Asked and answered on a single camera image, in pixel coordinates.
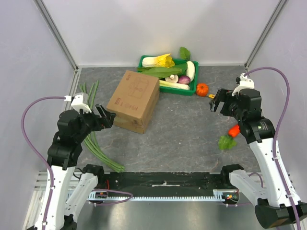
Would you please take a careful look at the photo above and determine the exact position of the small orange pumpkin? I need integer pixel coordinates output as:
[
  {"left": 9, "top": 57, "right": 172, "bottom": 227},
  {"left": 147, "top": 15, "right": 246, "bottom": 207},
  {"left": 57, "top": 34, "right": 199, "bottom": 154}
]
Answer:
[{"left": 195, "top": 83, "right": 209, "bottom": 97}]

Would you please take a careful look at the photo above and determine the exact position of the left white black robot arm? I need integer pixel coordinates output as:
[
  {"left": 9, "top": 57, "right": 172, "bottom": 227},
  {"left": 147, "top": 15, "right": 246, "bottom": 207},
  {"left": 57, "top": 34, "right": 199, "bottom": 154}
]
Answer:
[{"left": 31, "top": 104, "right": 116, "bottom": 230}]

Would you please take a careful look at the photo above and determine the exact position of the brown cardboard express box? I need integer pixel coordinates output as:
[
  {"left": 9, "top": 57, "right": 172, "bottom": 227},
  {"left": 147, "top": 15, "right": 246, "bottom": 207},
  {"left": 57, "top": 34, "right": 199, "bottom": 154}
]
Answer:
[{"left": 107, "top": 70, "right": 160, "bottom": 134}]

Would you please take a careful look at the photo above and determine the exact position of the purple onion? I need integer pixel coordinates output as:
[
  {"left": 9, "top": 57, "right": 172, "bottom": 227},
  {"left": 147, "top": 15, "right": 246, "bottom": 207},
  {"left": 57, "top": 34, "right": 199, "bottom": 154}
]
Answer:
[{"left": 178, "top": 75, "right": 191, "bottom": 85}]

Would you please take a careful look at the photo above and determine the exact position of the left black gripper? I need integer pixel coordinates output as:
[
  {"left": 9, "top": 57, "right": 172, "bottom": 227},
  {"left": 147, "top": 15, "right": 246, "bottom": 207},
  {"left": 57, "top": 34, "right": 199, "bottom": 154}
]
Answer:
[{"left": 75, "top": 103, "right": 116, "bottom": 141}]

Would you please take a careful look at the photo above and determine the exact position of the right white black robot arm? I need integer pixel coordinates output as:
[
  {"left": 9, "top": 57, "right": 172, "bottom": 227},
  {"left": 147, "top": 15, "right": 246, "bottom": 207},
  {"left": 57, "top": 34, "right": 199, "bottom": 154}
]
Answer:
[{"left": 210, "top": 88, "right": 307, "bottom": 229}]

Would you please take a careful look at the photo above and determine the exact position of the white green leek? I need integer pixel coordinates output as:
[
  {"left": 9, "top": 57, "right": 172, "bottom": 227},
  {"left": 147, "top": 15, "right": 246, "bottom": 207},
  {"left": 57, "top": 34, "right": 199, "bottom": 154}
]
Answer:
[{"left": 159, "top": 80, "right": 189, "bottom": 90}]

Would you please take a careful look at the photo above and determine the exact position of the napa cabbage with yellow leaves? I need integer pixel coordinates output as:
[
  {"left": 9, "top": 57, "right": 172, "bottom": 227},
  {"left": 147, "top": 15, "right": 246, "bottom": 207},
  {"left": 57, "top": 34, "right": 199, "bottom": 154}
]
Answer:
[{"left": 142, "top": 54, "right": 175, "bottom": 68}]

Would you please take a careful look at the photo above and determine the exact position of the white mushroom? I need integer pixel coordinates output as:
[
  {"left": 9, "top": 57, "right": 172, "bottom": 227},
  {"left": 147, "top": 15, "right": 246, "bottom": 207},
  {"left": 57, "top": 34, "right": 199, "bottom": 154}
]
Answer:
[{"left": 165, "top": 74, "right": 179, "bottom": 83}]

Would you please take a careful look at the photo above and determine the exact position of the green long beans bundle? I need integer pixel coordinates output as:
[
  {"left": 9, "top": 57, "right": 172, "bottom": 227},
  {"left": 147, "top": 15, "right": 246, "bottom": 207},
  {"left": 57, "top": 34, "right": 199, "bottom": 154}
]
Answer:
[{"left": 79, "top": 80, "right": 125, "bottom": 173}]

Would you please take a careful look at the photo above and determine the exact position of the loose green lettuce leaf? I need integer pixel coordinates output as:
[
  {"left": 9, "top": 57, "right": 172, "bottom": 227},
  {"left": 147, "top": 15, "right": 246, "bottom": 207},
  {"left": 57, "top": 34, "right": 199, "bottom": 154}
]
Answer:
[{"left": 218, "top": 135, "right": 237, "bottom": 150}]

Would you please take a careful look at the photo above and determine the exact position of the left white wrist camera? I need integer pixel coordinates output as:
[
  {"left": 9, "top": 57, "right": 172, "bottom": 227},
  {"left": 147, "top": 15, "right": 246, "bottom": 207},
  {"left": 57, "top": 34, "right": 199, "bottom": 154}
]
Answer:
[{"left": 64, "top": 92, "right": 92, "bottom": 114}]

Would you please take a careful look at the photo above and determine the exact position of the green leaf behind tray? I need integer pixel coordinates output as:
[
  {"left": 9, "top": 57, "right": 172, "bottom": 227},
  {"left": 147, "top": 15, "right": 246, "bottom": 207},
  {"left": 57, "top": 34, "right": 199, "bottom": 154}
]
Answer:
[{"left": 179, "top": 47, "right": 191, "bottom": 61}]

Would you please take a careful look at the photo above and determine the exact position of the grey slotted cable duct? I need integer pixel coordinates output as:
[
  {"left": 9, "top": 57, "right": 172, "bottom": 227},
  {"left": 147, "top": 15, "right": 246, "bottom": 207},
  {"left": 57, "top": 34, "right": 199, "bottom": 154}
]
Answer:
[{"left": 88, "top": 189, "right": 237, "bottom": 202}]

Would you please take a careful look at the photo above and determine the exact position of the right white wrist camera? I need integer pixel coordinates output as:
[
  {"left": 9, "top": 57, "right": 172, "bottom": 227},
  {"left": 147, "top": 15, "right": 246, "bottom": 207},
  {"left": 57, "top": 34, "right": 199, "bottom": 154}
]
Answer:
[{"left": 232, "top": 73, "right": 255, "bottom": 96}]

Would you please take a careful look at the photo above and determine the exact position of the white radish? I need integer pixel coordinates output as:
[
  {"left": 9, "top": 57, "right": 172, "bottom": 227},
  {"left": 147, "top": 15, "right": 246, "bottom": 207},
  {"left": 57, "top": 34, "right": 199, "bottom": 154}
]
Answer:
[{"left": 186, "top": 61, "right": 195, "bottom": 81}]

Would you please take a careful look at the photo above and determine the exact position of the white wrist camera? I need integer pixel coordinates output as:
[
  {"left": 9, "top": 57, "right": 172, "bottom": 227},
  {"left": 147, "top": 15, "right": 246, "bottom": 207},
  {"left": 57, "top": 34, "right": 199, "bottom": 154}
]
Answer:
[
  {"left": 64, "top": 92, "right": 92, "bottom": 114},
  {"left": 232, "top": 73, "right": 255, "bottom": 96}
]

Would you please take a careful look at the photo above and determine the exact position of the large green leaf vegetable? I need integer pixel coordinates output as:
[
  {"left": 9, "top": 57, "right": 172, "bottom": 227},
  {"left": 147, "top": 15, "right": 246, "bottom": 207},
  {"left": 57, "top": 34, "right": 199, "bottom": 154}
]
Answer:
[{"left": 137, "top": 63, "right": 188, "bottom": 79}]

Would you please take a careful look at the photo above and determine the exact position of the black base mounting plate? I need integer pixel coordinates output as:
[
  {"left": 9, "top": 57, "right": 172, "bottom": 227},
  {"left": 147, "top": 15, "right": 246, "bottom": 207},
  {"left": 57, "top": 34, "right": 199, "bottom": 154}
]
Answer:
[{"left": 96, "top": 172, "right": 238, "bottom": 196}]

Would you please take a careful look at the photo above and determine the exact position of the orange carrot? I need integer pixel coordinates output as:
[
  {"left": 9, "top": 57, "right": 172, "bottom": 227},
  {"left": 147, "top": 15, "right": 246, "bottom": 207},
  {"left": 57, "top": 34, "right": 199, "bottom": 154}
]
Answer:
[{"left": 228, "top": 125, "right": 240, "bottom": 138}]

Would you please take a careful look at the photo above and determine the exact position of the green plastic vegetable tray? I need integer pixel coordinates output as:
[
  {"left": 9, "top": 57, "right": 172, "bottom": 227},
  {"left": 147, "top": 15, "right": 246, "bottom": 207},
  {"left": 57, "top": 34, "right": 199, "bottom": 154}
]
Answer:
[{"left": 138, "top": 55, "right": 199, "bottom": 96}]

